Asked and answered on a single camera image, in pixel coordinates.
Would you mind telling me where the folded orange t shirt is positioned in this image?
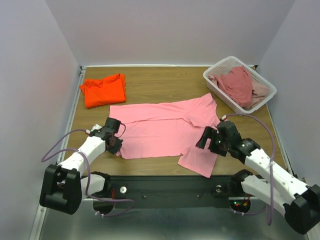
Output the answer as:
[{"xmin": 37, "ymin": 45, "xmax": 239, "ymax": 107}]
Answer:
[{"xmin": 79, "ymin": 73, "xmax": 127, "ymax": 109}]

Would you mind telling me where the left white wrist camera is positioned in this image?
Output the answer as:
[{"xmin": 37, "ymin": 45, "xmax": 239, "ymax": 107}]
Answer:
[{"xmin": 85, "ymin": 124, "xmax": 102, "ymax": 135}]

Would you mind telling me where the white plastic basket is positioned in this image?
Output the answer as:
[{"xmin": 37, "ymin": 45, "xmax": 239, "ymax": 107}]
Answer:
[{"xmin": 202, "ymin": 55, "xmax": 278, "ymax": 114}]

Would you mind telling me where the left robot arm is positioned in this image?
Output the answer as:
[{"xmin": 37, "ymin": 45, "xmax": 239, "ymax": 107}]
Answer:
[{"xmin": 39, "ymin": 117, "xmax": 123, "ymax": 215}]

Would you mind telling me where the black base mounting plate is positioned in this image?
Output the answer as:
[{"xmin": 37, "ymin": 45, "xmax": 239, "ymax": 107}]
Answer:
[{"xmin": 93, "ymin": 175, "xmax": 246, "ymax": 209}]

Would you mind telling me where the dusty rose t shirt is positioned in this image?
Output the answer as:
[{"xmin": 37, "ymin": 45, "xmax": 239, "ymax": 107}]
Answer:
[{"xmin": 208, "ymin": 65, "xmax": 253, "ymax": 108}]

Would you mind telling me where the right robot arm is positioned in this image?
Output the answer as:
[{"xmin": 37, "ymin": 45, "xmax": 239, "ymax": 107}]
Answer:
[{"xmin": 196, "ymin": 121, "xmax": 320, "ymax": 235}]

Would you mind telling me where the aluminium frame rail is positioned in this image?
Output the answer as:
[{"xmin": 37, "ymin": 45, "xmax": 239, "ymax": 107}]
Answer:
[
  {"xmin": 29, "ymin": 65, "xmax": 87, "ymax": 240},
  {"xmin": 266, "ymin": 105, "xmax": 320, "ymax": 240}
]

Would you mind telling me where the aluminium frame rail left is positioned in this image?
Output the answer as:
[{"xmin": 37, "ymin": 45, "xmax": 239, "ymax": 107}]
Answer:
[{"xmin": 29, "ymin": 65, "xmax": 87, "ymax": 240}]

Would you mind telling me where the pale pink t shirt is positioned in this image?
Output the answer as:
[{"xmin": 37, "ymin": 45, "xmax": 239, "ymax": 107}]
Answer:
[{"xmin": 208, "ymin": 74, "xmax": 271, "ymax": 110}]

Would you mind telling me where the aluminium frame rail right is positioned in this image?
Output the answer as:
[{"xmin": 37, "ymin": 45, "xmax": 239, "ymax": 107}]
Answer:
[{"xmin": 266, "ymin": 105, "xmax": 320, "ymax": 240}]

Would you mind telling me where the bright pink t shirt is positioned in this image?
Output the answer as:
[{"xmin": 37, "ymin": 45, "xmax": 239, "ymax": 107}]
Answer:
[{"xmin": 109, "ymin": 93, "xmax": 219, "ymax": 178}]

